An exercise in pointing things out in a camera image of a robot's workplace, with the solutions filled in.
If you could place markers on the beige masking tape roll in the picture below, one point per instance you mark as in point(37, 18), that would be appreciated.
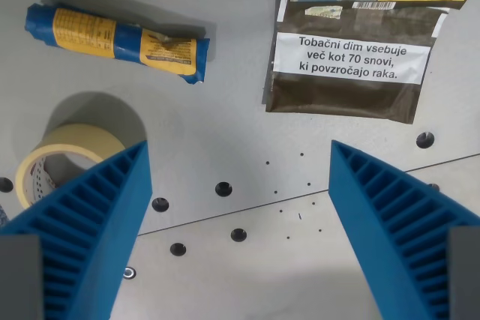
point(56, 159)

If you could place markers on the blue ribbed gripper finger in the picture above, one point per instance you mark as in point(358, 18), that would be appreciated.
point(93, 222)
point(393, 215)

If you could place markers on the silver screw in table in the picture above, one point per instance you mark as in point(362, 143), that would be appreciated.
point(129, 272)

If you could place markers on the brown tobacco pouch warning label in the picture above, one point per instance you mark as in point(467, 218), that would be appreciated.
point(352, 35)

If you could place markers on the rolled blue bag yellow label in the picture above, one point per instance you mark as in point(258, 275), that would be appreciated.
point(116, 42)

